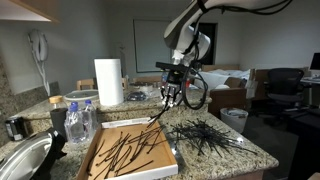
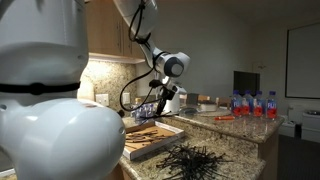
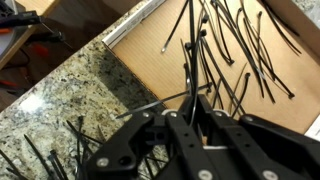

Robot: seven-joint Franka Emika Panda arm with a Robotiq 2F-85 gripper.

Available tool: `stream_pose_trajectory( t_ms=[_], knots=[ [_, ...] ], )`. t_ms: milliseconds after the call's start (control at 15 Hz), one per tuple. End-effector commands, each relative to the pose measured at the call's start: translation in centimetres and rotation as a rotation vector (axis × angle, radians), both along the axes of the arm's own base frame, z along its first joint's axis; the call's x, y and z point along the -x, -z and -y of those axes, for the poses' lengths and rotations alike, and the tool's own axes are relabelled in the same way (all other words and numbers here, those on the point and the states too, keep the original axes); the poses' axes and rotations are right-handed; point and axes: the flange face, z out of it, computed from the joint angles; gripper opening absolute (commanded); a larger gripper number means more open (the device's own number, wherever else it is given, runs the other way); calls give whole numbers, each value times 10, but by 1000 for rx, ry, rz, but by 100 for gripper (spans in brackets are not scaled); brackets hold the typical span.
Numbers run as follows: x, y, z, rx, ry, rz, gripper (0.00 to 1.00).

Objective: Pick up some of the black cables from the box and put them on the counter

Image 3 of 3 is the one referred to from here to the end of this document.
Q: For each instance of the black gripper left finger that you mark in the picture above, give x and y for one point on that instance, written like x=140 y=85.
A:
x=113 y=153

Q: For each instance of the shallow cardboard box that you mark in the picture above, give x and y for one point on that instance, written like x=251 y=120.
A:
x=150 y=60

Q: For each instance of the black tripod stand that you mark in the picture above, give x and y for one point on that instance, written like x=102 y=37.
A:
x=20 y=18

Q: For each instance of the wooden table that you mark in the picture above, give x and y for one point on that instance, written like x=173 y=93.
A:
x=33 y=3

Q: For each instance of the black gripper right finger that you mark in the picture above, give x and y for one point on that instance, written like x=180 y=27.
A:
x=266 y=150

